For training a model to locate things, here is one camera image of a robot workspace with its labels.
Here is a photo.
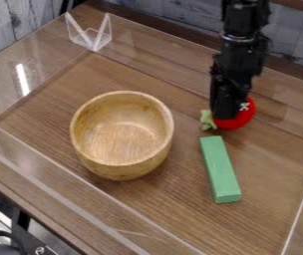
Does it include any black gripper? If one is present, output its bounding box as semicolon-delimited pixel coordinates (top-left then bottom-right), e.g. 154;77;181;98
209;34;271;120

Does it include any red plush strawberry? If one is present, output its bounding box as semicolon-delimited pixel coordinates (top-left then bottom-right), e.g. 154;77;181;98
199;98;256;130

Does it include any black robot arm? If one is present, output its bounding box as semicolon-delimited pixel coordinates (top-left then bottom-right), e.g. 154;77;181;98
209;0;271;120

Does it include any wooden bowl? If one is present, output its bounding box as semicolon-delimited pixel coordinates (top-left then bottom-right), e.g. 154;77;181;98
69;91;173;181

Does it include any green rectangular block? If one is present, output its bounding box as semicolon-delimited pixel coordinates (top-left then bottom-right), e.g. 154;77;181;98
199;135;241;203

